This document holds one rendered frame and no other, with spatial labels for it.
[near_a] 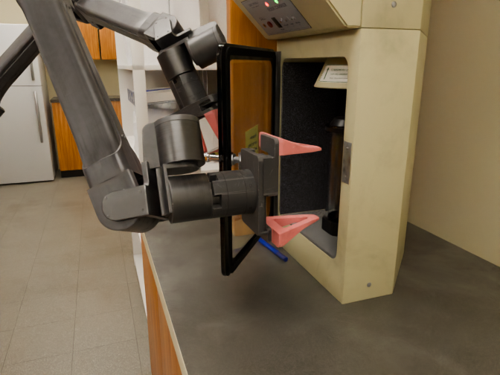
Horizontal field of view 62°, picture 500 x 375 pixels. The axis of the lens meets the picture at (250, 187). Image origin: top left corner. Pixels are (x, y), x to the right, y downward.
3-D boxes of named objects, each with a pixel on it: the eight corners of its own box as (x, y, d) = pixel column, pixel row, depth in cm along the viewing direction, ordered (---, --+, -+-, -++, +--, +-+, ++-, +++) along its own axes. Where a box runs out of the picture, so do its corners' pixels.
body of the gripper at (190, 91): (184, 123, 83) (169, 88, 82) (228, 101, 79) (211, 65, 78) (169, 126, 77) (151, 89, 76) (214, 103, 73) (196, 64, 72)
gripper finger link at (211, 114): (212, 155, 83) (193, 111, 82) (242, 142, 80) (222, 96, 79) (197, 162, 77) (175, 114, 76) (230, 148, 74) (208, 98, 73)
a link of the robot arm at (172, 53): (161, 55, 80) (149, 51, 74) (192, 39, 78) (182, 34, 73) (176, 89, 81) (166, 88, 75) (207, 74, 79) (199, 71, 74)
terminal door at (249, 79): (272, 222, 102) (275, 49, 91) (225, 280, 74) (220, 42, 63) (269, 222, 102) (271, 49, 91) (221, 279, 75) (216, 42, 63)
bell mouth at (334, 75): (370, 84, 92) (373, 58, 91) (429, 88, 76) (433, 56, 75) (298, 85, 86) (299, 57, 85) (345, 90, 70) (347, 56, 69)
